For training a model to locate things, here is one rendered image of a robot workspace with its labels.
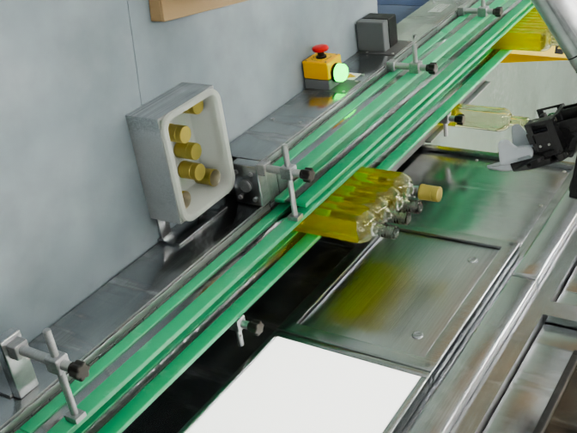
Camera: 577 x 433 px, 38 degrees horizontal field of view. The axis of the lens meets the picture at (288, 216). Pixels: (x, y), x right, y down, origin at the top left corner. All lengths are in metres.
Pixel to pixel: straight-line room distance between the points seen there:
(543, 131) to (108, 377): 0.84
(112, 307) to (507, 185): 1.12
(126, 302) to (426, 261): 0.68
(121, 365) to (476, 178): 1.18
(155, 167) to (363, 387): 0.56
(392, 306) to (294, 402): 0.33
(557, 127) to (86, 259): 0.87
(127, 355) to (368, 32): 1.18
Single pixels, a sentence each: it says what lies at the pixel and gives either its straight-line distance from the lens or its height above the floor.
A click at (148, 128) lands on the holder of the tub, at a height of 0.80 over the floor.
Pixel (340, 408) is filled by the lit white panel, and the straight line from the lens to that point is 1.51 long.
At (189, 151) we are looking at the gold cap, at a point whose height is 0.81.
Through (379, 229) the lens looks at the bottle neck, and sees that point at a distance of 1.74.
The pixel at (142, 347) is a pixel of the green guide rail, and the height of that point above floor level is 0.94.
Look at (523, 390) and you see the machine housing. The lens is 1.60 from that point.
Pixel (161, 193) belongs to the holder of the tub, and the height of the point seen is 0.80.
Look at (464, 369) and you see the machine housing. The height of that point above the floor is 1.36.
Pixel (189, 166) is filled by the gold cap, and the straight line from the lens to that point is 1.69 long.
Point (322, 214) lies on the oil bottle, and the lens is 1.77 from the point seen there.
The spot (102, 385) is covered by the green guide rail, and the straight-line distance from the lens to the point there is 1.41.
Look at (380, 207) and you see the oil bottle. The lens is 1.78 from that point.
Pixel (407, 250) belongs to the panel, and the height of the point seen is 1.10.
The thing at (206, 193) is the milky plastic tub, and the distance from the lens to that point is 1.71.
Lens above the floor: 1.85
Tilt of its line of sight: 31 degrees down
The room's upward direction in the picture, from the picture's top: 101 degrees clockwise
